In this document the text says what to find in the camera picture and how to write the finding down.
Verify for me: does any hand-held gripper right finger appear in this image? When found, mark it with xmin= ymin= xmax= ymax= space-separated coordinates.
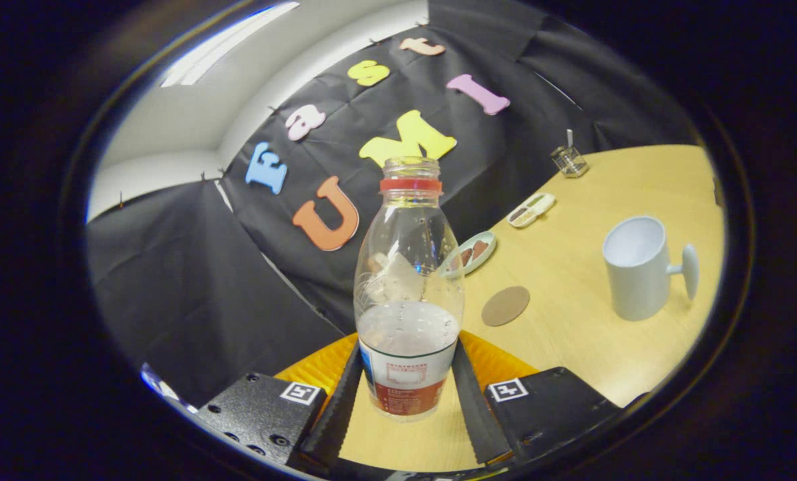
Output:
xmin=452 ymin=331 xmax=623 ymax=466

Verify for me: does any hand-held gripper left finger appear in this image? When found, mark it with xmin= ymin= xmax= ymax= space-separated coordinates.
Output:
xmin=194 ymin=333 xmax=364 ymax=468

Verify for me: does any clear plastic juice bottle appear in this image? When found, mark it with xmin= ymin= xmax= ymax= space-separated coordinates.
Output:
xmin=353 ymin=157 xmax=466 ymax=422

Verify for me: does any round brown coaster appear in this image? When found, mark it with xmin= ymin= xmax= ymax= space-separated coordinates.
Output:
xmin=482 ymin=286 xmax=531 ymax=327

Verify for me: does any light grey cup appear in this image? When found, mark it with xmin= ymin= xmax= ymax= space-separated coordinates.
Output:
xmin=603 ymin=215 xmax=699 ymax=322

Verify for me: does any wooden table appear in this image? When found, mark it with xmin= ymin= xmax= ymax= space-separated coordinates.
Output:
xmin=275 ymin=144 xmax=726 ymax=472

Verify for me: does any pale green plate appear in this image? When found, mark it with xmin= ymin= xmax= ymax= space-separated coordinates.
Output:
xmin=438 ymin=230 xmax=498 ymax=280

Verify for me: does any computer monitor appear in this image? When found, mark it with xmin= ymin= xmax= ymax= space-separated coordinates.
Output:
xmin=141 ymin=364 xmax=195 ymax=412

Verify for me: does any white divided condiment dish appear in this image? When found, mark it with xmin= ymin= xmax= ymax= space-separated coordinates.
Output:
xmin=506 ymin=192 xmax=556 ymax=229

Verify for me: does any long ceiling light panel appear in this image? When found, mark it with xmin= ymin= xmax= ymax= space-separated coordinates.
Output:
xmin=161 ymin=1 xmax=300 ymax=88

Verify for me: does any wire mesh utensil basket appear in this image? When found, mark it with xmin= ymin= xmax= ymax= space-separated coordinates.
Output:
xmin=549 ymin=129 xmax=589 ymax=178

